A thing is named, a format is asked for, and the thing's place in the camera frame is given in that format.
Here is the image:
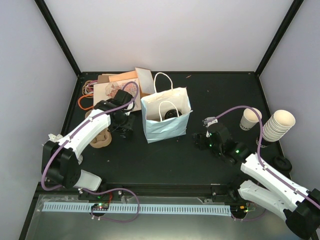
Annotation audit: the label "white plastic cutlery pile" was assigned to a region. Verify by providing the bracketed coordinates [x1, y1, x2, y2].
[47, 133, 85, 166]

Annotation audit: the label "illustrated greeting card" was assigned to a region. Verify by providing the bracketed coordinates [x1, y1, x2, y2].
[93, 78, 142, 112]

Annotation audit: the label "stack of white paper cups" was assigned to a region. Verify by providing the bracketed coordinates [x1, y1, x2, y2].
[260, 109, 296, 148]

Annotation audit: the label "brown cardboard sleeve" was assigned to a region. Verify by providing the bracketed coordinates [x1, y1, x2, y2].
[97, 73, 113, 84]

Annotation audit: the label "rubber bands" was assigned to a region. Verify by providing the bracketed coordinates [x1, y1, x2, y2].
[77, 80, 98, 111]

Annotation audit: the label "black lid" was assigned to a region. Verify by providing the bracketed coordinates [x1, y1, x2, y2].
[164, 109, 181, 120]

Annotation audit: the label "light blue cable duct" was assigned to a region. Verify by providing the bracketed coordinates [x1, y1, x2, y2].
[42, 202, 232, 217]

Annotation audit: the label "light blue paper bag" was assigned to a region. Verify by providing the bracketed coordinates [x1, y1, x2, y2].
[141, 72, 193, 144]

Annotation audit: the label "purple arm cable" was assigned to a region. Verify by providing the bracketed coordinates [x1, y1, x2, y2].
[40, 81, 141, 223]
[204, 105, 320, 223]

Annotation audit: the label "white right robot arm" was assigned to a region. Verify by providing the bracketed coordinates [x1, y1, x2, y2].
[192, 122, 320, 240]

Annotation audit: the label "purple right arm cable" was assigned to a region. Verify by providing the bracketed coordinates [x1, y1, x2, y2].
[204, 105, 320, 223]

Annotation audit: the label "brown pulp cup carrier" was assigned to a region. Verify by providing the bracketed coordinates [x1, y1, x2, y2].
[84, 109, 113, 149]

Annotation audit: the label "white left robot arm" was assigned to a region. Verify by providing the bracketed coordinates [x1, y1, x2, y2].
[41, 89, 136, 200]

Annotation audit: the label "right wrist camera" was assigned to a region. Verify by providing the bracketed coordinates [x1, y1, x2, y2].
[202, 117, 218, 128]

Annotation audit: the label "black coffee cup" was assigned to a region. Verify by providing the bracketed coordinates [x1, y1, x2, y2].
[120, 131, 133, 140]

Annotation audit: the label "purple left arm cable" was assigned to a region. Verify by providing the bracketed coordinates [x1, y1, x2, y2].
[40, 81, 141, 223]

